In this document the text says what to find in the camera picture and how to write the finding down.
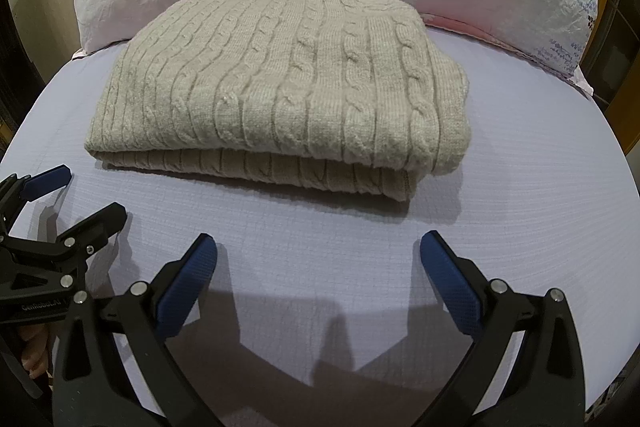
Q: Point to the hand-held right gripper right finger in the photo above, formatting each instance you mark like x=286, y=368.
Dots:
x=450, y=282

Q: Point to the wooden headboard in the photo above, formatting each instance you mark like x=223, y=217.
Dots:
x=612, y=27

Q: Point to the lavender bed sheet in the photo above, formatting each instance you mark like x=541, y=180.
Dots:
x=310, y=252

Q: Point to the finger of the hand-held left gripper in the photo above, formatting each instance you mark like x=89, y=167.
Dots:
x=102, y=219
x=47, y=179

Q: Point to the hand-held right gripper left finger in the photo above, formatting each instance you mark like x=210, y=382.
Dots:
x=186, y=283

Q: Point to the person's left hand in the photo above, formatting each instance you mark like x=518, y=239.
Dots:
x=34, y=349

